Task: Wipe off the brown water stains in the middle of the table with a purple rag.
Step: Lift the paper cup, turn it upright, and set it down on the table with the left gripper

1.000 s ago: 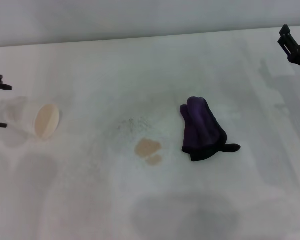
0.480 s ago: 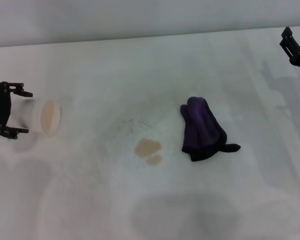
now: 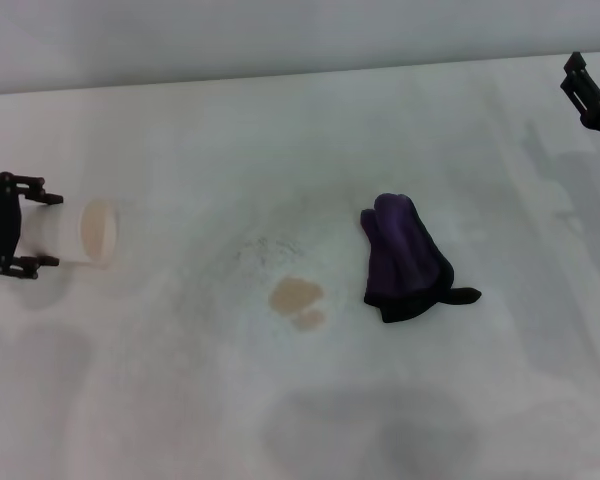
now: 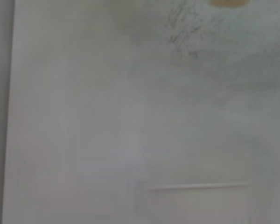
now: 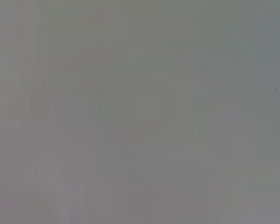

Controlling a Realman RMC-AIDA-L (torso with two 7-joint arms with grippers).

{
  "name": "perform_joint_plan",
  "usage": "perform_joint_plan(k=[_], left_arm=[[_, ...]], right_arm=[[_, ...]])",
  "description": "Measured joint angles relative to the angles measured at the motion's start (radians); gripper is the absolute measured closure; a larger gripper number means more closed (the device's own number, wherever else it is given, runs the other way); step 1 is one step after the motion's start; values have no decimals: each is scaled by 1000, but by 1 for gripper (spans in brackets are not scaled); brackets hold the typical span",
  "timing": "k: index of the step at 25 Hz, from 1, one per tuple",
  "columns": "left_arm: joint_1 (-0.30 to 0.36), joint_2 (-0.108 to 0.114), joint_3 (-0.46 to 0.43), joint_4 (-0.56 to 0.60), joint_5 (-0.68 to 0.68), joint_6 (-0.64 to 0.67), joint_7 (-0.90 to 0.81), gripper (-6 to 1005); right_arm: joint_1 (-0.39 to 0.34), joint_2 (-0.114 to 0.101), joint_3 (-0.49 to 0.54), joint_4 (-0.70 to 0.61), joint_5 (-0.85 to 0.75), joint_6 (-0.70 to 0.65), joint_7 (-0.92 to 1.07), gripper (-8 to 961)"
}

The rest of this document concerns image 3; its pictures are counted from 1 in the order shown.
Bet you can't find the large brown water stain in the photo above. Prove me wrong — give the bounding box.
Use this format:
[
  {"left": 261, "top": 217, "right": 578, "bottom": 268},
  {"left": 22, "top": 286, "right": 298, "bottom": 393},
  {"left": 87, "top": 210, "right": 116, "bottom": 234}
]
[{"left": 267, "top": 275, "right": 325, "bottom": 318}]

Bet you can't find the white paper cup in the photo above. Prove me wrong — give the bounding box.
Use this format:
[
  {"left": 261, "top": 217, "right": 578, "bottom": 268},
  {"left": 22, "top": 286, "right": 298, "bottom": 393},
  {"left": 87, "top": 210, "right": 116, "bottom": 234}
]
[{"left": 18, "top": 197, "right": 121, "bottom": 268}]

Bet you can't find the purple rag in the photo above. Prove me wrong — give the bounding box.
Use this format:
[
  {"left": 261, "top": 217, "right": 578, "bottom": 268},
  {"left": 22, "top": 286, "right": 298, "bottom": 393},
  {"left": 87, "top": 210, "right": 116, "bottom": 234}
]
[{"left": 360, "top": 192, "right": 483, "bottom": 325}]

